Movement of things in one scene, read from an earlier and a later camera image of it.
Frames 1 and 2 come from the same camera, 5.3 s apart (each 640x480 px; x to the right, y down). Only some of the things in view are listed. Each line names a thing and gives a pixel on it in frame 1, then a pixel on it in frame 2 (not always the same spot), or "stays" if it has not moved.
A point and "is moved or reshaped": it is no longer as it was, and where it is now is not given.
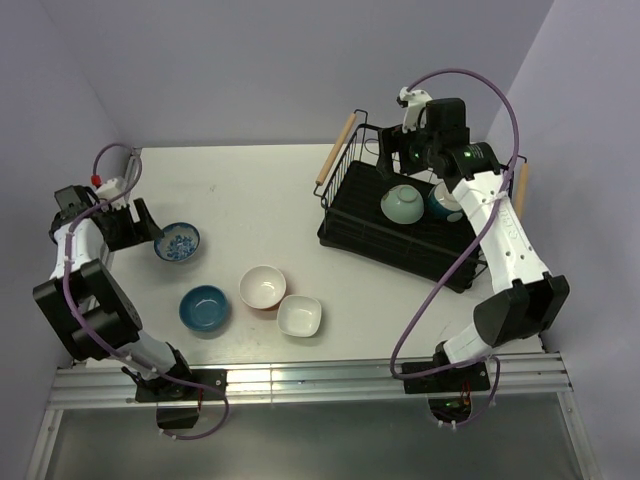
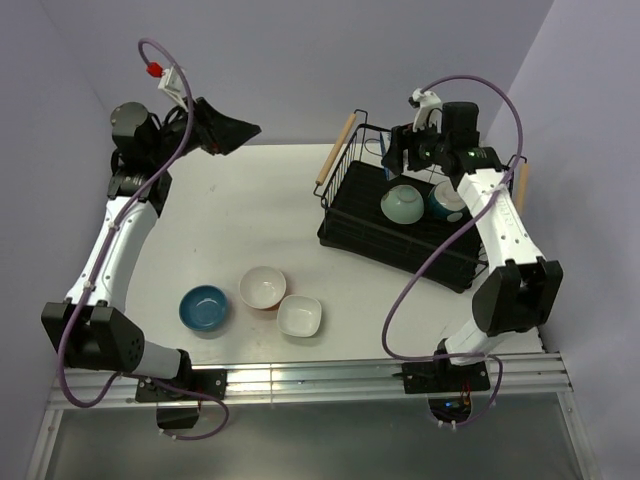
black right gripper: [385, 160] stays
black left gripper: [144, 231] to [218, 133]
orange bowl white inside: [262, 287] stays
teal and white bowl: [443, 204] stays
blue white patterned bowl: [181, 241] is moved or reshaped
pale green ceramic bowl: [402, 204] stays
